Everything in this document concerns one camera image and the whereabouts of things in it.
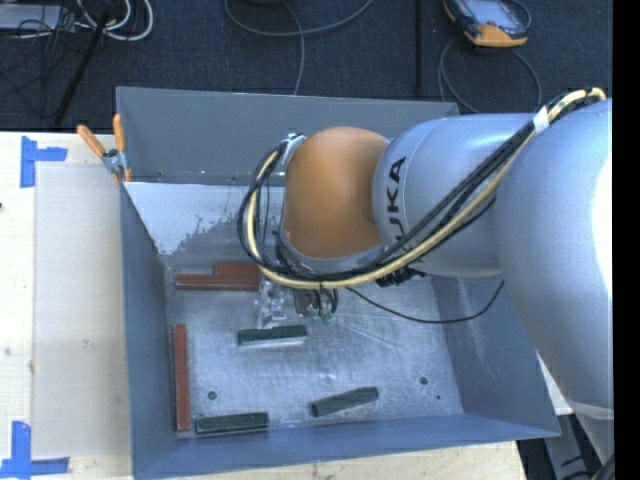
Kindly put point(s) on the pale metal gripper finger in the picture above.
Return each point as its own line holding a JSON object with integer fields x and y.
{"x": 264, "y": 308}
{"x": 278, "y": 313}

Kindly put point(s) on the dark green flat block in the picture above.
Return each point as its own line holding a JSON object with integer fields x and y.
{"x": 272, "y": 335}
{"x": 232, "y": 423}
{"x": 345, "y": 401}

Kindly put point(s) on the red-brown flat block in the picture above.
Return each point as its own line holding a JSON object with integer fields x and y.
{"x": 182, "y": 378}
{"x": 237, "y": 269}
{"x": 215, "y": 282}

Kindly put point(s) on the grey metal bin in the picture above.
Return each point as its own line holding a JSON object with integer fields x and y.
{"x": 350, "y": 368}

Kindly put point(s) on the pale wood flat board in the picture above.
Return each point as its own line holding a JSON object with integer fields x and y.
{"x": 75, "y": 308}

